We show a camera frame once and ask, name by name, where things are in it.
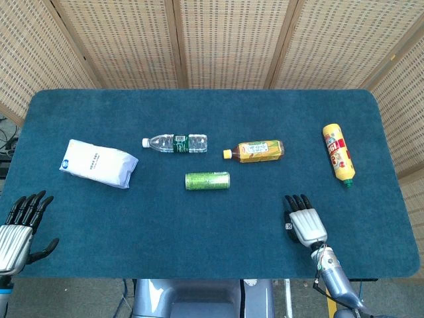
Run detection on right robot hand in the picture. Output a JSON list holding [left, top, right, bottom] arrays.
[[284, 193, 329, 249]]

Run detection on white paper bag package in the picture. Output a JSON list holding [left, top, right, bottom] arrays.
[[59, 138, 139, 189]]

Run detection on yellow squeeze sauce bottle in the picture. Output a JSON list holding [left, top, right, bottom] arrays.
[[322, 123, 356, 189]]

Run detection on teal blue table mat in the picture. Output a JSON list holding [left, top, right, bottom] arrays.
[[0, 88, 421, 280]]

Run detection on green drink can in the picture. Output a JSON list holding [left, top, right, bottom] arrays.
[[184, 171, 231, 191]]

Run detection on clear water bottle green label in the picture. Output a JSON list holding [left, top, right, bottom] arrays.
[[142, 133, 209, 154]]

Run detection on yellow label tea bottle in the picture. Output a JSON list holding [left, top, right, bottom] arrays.
[[223, 139, 285, 164]]

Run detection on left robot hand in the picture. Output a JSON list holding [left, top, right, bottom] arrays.
[[0, 189, 60, 276]]

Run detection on grey robot torso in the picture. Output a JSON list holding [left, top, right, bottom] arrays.
[[131, 278, 276, 318]]

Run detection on black cables on floor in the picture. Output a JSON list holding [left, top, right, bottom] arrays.
[[0, 115, 21, 160]]

